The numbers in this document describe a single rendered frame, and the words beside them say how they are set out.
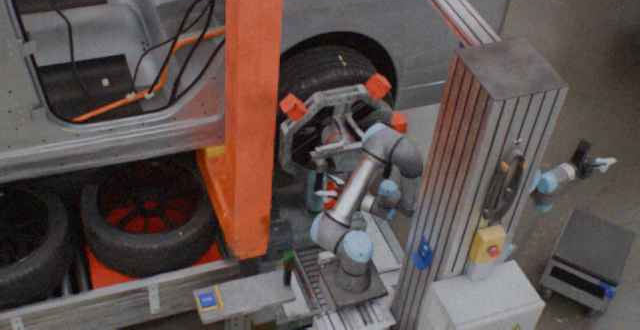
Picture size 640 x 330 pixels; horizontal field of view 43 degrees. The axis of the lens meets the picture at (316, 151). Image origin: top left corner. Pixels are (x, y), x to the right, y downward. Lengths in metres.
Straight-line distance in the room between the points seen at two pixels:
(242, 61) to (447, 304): 1.11
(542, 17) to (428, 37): 2.73
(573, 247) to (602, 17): 2.85
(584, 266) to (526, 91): 2.06
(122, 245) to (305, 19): 1.32
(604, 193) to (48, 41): 3.30
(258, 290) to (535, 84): 1.80
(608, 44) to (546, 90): 4.15
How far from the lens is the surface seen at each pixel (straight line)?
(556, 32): 6.50
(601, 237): 4.50
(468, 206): 2.62
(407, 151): 3.14
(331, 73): 3.70
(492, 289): 2.90
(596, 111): 5.85
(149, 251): 3.85
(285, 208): 4.37
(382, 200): 3.53
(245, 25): 2.87
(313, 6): 3.60
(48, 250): 3.89
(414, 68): 4.07
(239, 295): 3.72
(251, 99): 3.08
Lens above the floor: 3.44
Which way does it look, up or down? 43 degrees down
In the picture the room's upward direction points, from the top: 6 degrees clockwise
